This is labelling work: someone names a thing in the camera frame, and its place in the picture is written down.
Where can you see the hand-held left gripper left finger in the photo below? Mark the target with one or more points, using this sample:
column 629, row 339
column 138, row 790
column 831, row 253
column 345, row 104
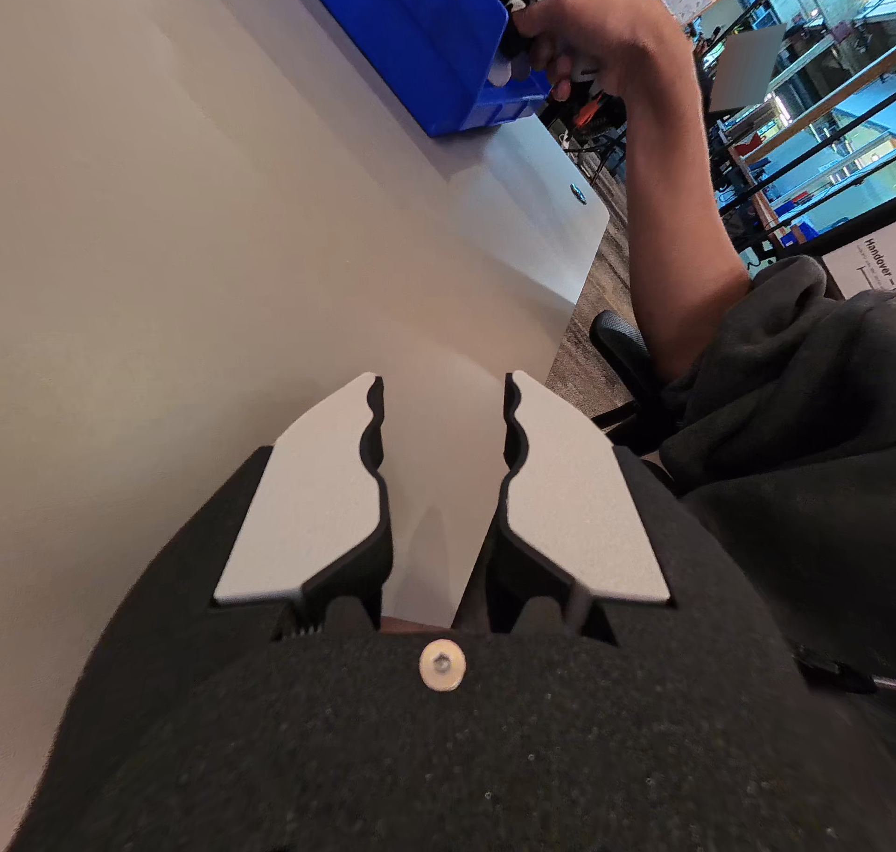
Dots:
column 305, row 505

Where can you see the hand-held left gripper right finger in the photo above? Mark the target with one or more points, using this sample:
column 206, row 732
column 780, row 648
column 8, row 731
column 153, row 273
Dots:
column 585, row 509

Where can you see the blue plastic bin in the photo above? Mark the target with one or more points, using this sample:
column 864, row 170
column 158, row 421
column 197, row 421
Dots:
column 406, row 26

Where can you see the person's right hand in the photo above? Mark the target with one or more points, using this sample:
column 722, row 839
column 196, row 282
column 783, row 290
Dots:
column 595, row 33

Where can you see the person's black chair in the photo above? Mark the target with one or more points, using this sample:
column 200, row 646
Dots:
column 630, row 369

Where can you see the printed marker board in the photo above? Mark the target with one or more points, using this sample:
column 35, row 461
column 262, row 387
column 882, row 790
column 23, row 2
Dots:
column 861, row 257

